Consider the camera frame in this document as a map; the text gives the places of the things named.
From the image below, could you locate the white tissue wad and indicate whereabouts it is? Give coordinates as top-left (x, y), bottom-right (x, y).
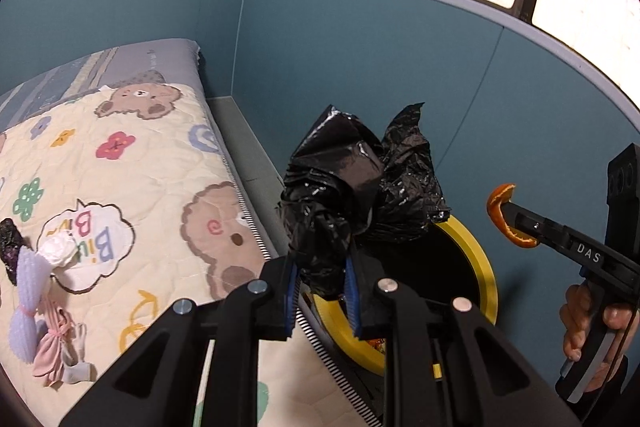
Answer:
top-left (37, 231), bottom-right (77, 268)

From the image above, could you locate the pink cloth bundle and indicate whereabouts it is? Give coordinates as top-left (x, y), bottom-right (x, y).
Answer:
top-left (32, 297), bottom-right (96, 387)

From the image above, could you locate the white foam net sleeve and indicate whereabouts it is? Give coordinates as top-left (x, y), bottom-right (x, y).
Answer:
top-left (9, 246), bottom-right (52, 363)

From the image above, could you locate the black patterned plastic bag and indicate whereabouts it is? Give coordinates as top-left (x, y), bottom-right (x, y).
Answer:
top-left (0, 218), bottom-right (35, 286)

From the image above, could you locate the yellow rimmed black trash bin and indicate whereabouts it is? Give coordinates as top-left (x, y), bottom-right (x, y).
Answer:
top-left (312, 216), bottom-right (498, 376)

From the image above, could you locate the person's right hand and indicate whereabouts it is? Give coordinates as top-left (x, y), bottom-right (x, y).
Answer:
top-left (558, 284), bottom-right (640, 393)

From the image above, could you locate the cream bear print quilt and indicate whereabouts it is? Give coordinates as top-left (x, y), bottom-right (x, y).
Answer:
top-left (0, 82), bottom-right (386, 427)

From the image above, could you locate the grey striped bed mattress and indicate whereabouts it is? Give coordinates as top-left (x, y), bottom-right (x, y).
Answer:
top-left (1, 38), bottom-right (288, 256)

